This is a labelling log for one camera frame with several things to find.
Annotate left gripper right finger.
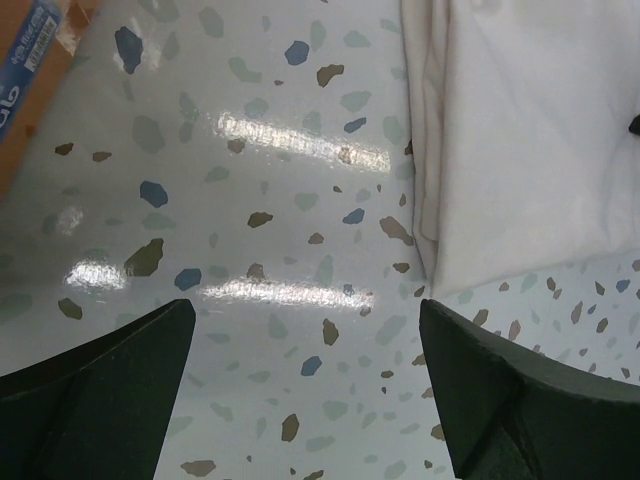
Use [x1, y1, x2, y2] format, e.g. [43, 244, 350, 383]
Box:
[419, 300, 639, 479]

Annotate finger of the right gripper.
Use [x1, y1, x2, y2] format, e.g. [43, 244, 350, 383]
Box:
[628, 115, 640, 135]

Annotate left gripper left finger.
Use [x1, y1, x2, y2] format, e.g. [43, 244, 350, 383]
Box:
[1, 299, 195, 479]

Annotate white t shirt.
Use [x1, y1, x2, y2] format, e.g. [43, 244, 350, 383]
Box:
[401, 1, 639, 298]

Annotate orange plastic basket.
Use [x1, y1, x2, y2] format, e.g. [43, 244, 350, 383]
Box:
[0, 0, 100, 195]

